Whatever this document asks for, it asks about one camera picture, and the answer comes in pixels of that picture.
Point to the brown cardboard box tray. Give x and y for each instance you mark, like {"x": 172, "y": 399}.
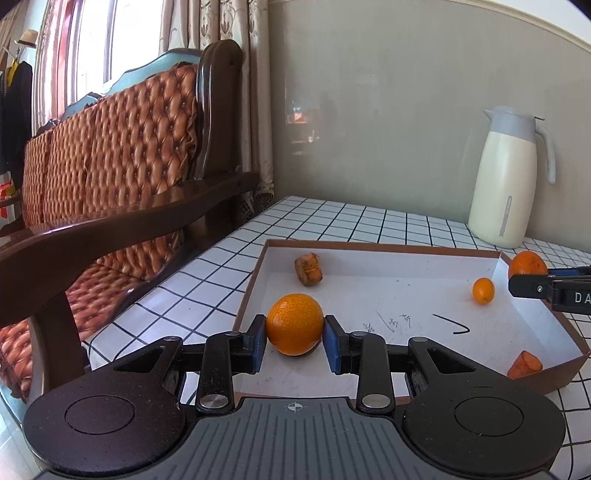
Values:
{"x": 415, "y": 295}

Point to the window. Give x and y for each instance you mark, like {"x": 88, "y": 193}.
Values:
{"x": 129, "y": 37}

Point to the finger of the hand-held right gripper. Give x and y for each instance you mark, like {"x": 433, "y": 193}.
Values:
{"x": 531, "y": 286}
{"x": 570, "y": 271}

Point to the dark hanging coat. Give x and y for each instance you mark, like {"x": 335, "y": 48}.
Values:
{"x": 21, "y": 106}

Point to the orange mandarin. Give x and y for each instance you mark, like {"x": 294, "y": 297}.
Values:
{"x": 294, "y": 323}
{"x": 527, "y": 264}
{"x": 483, "y": 290}

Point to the red and white object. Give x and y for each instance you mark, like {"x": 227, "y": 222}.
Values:
{"x": 5, "y": 191}

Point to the orange tufted wooden sofa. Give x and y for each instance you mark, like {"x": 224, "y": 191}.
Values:
{"x": 129, "y": 138}

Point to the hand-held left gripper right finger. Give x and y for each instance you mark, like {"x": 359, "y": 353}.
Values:
{"x": 331, "y": 344}

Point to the straw hat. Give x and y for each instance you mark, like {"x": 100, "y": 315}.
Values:
{"x": 27, "y": 38}

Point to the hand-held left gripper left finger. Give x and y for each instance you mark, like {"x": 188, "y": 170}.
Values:
{"x": 259, "y": 344}

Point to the beige patterned curtain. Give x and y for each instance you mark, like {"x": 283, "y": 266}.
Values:
{"x": 231, "y": 37}

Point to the cream thermos jug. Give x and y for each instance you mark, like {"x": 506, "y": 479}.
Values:
{"x": 503, "y": 184}

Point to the white black checked tablecloth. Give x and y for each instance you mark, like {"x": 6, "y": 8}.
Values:
{"x": 346, "y": 221}

